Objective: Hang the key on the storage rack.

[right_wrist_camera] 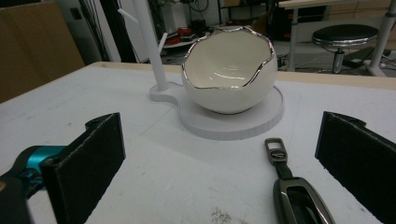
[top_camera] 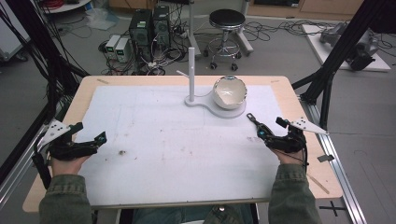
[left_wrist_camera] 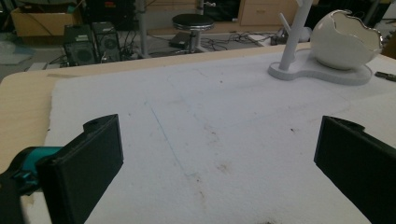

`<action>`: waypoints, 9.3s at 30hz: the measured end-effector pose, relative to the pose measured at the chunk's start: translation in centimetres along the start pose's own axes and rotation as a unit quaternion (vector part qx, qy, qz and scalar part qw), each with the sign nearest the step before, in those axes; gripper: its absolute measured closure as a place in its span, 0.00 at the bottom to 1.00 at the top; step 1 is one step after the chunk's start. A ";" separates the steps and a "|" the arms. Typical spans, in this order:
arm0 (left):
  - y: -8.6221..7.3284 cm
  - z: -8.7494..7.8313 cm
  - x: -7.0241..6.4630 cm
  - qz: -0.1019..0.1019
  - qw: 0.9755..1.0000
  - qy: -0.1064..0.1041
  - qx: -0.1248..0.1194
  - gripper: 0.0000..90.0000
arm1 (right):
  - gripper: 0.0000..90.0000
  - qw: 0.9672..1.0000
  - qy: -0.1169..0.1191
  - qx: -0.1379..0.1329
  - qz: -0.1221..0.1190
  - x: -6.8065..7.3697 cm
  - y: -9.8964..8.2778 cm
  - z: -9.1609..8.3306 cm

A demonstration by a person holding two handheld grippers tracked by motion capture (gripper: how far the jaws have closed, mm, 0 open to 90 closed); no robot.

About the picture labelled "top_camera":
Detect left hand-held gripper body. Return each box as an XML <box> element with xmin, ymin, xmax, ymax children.
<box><xmin>39</xmin><ymin>119</ymin><xmax>100</xmax><ymax>161</ymax></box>

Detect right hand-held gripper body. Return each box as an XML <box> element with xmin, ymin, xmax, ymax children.
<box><xmin>263</xmin><ymin>117</ymin><xmax>329</xmax><ymax>154</ymax></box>

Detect person's right hand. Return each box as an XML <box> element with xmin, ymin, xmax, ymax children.
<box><xmin>270</xmin><ymin>147</ymin><xmax>304</xmax><ymax>166</ymax></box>

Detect person's left hand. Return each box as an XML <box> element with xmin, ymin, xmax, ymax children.
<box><xmin>49</xmin><ymin>153</ymin><xmax>92</xmax><ymax>178</ymax></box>

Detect light wooden table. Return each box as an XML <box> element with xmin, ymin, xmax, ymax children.
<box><xmin>21</xmin><ymin>75</ymin><xmax>344</xmax><ymax>214</ymax></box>

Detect white bowl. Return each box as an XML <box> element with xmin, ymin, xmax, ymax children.
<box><xmin>211</xmin><ymin>76</ymin><xmax>248</xmax><ymax>111</ymax></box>

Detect thin wooden stick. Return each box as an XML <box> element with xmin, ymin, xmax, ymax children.
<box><xmin>306</xmin><ymin>173</ymin><xmax>331</xmax><ymax>196</ymax></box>

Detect white table mat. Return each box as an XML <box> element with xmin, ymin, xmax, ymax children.
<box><xmin>74</xmin><ymin>85</ymin><xmax>290</xmax><ymax>208</ymax></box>

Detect white stand with pole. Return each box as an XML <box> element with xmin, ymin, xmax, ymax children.
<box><xmin>176</xmin><ymin>47</ymin><xmax>248</xmax><ymax>119</ymax></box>

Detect white floor board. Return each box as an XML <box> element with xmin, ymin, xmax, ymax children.
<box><xmin>301</xmin><ymin>23</ymin><xmax>392</xmax><ymax>73</ymax></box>

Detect white power supply unit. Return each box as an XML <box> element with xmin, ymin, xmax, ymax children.
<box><xmin>105</xmin><ymin>34</ymin><xmax>121</xmax><ymax>59</ymax></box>
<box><xmin>114</xmin><ymin>37</ymin><xmax>131</xmax><ymax>63</ymax></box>

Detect grey and black robot device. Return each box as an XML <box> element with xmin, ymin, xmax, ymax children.
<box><xmin>318</xmin><ymin>21</ymin><xmax>381</xmax><ymax>72</ymax></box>

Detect black round stool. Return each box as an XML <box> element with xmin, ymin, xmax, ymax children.
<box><xmin>203</xmin><ymin>8</ymin><xmax>248</xmax><ymax>72</ymax></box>

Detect clear plastic bag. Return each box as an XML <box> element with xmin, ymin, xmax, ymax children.
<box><xmin>85</xmin><ymin>7</ymin><xmax>120</xmax><ymax>32</ymax></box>

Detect large black computer tower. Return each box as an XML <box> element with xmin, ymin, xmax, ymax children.
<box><xmin>128</xmin><ymin>8</ymin><xmax>154</xmax><ymax>63</ymax></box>

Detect round white table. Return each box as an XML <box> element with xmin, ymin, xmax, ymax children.
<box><xmin>42</xmin><ymin>0</ymin><xmax>93</xmax><ymax>15</ymax></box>

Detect small black computer tower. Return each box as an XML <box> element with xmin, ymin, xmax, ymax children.
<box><xmin>151</xmin><ymin>5</ymin><xmax>172</xmax><ymax>49</ymax></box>

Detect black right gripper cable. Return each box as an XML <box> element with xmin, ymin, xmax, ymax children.
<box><xmin>276</xmin><ymin>146</ymin><xmax>310</xmax><ymax>171</ymax></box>

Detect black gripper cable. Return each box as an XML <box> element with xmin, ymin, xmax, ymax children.
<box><xmin>31</xmin><ymin>141</ymin><xmax>52</xmax><ymax>190</ymax></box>
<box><xmin>276</xmin><ymin>146</ymin><xmax>310</xmax><ymax>171</ymax></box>

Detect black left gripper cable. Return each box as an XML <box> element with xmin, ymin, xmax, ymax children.
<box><xmin>31</xmin><ymin>141</ymin><xmax>52</xmax><ymax>190</ymax></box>

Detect aluminium rail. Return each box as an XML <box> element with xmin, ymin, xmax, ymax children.
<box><xmin>298</xmin><ymin>93</ymin><xmax>369</xmax><ymax>224</ymax></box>

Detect black frame strut with cables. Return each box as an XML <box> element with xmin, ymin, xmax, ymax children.
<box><xmin>0</xmin><ymin>0</ymin><xmax>91</xmax><ymax>188</ymax></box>

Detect black floor cables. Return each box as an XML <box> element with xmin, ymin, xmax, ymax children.
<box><xmin>244</xmin><ymin>19</ymin><xmax>396</xmax><ymax>50</ymax></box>

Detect tangle of floor cables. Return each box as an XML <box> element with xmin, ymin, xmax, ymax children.
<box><xmin>98</xmin><ymin>18</ymin><xmax>189</xmax><ymax>77</ymax></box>

